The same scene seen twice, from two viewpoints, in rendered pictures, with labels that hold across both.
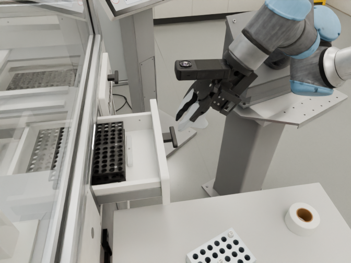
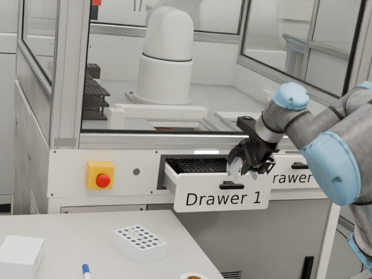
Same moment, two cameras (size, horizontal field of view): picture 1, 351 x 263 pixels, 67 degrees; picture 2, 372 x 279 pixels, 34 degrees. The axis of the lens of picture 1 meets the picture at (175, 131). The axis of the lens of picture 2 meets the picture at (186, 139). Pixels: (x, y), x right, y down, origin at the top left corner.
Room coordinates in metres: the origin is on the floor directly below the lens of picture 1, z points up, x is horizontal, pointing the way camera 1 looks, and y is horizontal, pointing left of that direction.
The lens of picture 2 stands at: (-0.03, -1.48, 1.50)
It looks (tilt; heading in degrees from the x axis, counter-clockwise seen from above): 17 degrees down; 76
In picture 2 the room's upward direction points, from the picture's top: 8 degrees clockwise
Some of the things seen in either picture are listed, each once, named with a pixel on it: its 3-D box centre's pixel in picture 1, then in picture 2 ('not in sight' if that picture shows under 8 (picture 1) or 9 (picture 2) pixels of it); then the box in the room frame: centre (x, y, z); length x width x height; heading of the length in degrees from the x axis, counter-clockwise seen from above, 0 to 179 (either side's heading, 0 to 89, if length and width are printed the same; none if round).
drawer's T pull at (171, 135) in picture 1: (168, 137); (230, 185); (0.48, 0.02, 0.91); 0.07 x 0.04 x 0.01; 9
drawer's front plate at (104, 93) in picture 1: (106, 86); (293, 171); (0.77, 0.24, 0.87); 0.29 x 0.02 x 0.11; 9
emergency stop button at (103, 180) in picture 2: not in sight; (102, 180); (0.14, 0.09, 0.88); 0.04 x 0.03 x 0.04; 9
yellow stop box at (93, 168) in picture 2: not in sight; (99, 175); (0.13, 0.12, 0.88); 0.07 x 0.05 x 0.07; 9
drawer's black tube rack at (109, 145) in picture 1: (81, 156); (198, 168); (0.45, 0.24, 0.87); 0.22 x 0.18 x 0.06; 99
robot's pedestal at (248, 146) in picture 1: (247, 151); not in sight; (0.92, -0.37, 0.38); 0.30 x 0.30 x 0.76; 33
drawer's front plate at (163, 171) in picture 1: (159, 146); (224, 191); (0.48, 0.04, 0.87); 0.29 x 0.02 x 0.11; 9
